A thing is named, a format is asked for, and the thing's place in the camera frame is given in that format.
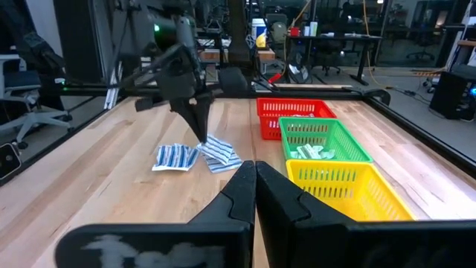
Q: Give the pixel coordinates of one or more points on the grey white office chair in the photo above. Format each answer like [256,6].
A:
[22,80]

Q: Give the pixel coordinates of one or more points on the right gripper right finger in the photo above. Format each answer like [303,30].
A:
[297,238]

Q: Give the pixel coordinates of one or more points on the silver aluminium extrusion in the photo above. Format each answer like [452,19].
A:
[111,85]

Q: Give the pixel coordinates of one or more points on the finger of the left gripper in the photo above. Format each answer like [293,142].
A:
[206,111]
[189,111]

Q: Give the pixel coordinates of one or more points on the white blue background canister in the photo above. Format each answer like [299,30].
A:
[259,33]

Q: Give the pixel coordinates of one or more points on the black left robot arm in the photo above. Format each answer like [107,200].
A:
[184,33]

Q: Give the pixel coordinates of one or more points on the red hand tool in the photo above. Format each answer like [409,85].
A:
[275,78]

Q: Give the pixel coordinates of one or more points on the black office desk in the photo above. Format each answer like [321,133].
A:
[334,37]

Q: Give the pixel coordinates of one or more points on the green plastic basket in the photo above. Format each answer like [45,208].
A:
[349,145]

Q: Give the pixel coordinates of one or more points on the black aluminium table frame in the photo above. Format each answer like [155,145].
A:
[334,93]

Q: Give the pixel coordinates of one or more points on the small floor fan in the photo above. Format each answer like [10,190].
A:
[299,69]

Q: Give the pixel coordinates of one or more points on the red plastic basket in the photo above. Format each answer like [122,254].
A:
[267,126]

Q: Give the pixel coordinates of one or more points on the wooden workbench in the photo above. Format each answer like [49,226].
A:
[266,55]

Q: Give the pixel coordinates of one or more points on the black computer case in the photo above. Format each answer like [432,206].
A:
[450,93]

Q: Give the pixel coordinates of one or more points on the yellow plastic basket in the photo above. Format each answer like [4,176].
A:
[353,193]

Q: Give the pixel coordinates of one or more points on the black table-level camera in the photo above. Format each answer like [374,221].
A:
[7,160]

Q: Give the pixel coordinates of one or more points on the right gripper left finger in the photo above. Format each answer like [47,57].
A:
[223,238]

